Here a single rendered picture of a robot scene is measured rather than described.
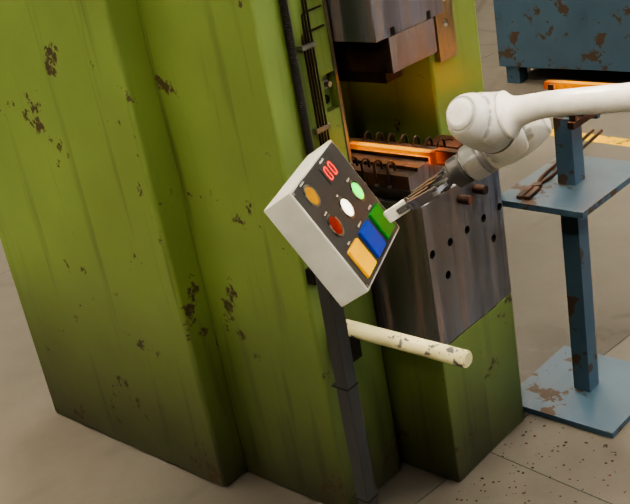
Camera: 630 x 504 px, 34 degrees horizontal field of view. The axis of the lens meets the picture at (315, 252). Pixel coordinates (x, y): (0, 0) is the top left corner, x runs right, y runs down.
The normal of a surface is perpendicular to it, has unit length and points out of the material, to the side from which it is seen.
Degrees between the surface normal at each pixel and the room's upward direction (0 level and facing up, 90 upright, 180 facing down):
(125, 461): 0
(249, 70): 90
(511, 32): 90
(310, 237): 90
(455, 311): 90
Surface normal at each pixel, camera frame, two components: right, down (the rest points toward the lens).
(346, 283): -0.28, 0.43
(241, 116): -0.65, 0.41
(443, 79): 0.74, 0.15
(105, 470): -0.17, -0.90
